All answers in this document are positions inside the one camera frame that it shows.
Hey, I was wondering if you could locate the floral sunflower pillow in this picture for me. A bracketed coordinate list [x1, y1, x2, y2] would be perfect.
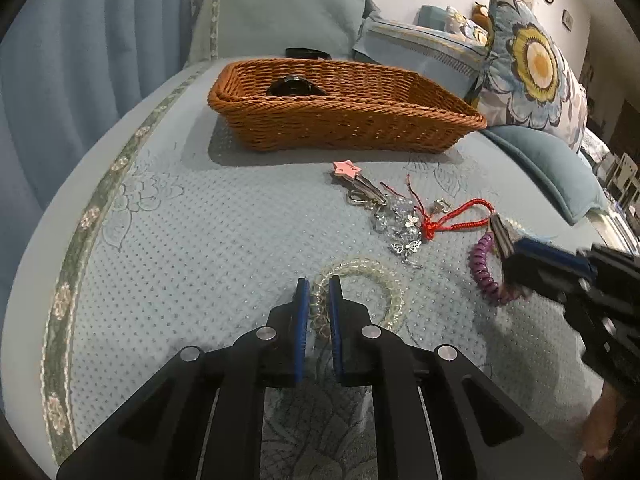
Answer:
[468, 0, 588, 151]

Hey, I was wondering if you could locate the blue curtain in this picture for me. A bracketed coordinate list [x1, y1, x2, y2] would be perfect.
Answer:
[0, 0, 196, 401]

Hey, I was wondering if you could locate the teal headboard cushion cover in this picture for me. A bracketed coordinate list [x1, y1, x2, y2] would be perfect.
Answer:
[186, 0, 378, 65]

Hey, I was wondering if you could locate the purple coil bracelet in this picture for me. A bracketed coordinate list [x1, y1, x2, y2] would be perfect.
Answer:
[468, 231, 522, 307]

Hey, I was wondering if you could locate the small teal pillow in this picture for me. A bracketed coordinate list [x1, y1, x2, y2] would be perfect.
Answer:
[416, 6, 448, 30]

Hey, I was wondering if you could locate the black wrist watch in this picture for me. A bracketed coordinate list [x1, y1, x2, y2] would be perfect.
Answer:
[266, 75, 326, 98]

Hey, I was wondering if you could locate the silver hair clip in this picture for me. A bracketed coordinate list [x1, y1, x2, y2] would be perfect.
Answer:
[488, 214, 513, 260]

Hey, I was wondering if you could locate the silver butterfly crystal chain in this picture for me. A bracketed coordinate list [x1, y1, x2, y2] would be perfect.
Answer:
[370, 194, 426, 267]

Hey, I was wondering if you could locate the black strap on bed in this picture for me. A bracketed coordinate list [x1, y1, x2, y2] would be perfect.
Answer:
[284, 45, 330, 60]

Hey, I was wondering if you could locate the striped blue pillow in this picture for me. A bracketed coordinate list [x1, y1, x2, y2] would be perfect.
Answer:
[352, 15, 487, 98]

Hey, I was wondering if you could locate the owl plush toy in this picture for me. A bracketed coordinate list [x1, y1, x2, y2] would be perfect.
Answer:
[471, 2, 489, 30]

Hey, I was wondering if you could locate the red cord knot charm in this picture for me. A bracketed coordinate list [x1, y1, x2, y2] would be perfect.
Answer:
[374, 177, 495, 242]

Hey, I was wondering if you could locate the pink star keychain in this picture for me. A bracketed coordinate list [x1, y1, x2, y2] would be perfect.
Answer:
[332, 159, 387, 206]

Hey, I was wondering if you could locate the person's right hand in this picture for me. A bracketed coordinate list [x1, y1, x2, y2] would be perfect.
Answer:
[582, 382, 624, 460]

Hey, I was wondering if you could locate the brown wicker basket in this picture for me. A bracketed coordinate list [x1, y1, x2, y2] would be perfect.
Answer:
[207, 58, 487, 153]

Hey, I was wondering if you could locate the green-blue bed cover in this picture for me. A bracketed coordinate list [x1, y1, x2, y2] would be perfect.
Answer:
[2, 63, 602, 474]

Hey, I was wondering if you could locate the clear beaded bracelet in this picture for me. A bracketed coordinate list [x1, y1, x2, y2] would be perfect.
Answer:
[308, 257, 409, 338]

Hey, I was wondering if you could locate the teal piped cushion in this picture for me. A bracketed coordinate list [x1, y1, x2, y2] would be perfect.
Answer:
[480, 126, 608, 226]

